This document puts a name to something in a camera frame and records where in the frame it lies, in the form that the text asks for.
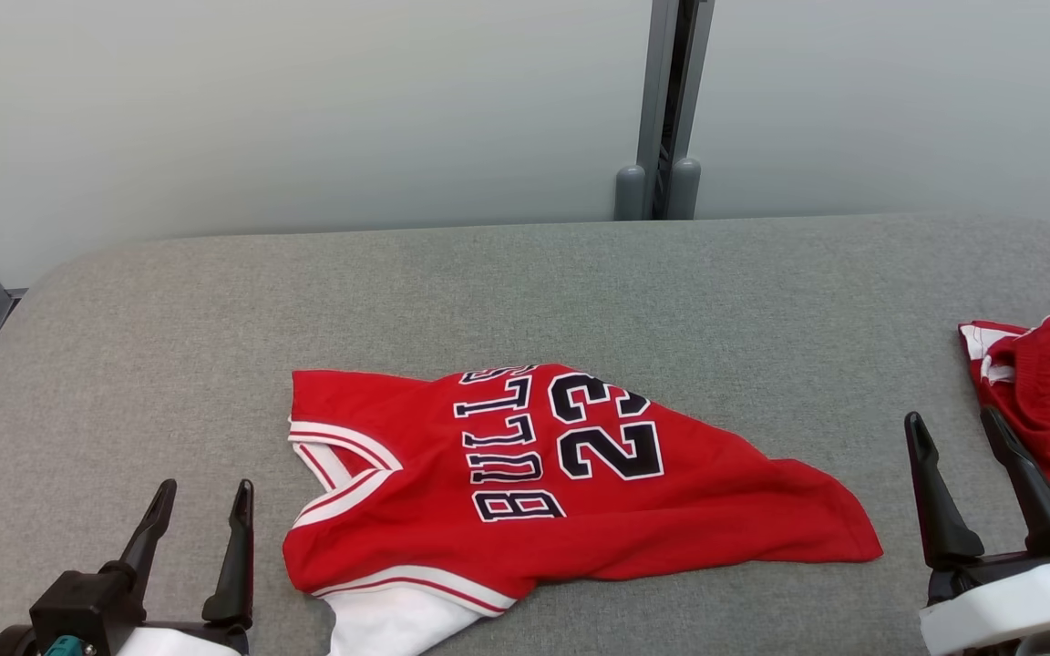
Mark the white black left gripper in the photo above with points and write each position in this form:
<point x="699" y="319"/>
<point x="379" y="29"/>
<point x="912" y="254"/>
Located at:
<point x="183" y="642"/>

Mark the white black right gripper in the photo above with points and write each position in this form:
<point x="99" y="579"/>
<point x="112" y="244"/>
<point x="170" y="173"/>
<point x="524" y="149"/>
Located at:
<point x="1008" y="606"/>

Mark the red Bulls 23 jersey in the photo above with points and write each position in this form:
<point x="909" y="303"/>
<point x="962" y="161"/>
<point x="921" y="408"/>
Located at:
<point x="716" y="492"/>

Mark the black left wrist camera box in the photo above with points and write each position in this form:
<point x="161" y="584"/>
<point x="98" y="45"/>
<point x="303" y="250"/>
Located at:
<point x="78" y="606"/>

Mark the grey metal post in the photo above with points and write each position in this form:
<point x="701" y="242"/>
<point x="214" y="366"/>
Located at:
<point x="662" y="91"/>

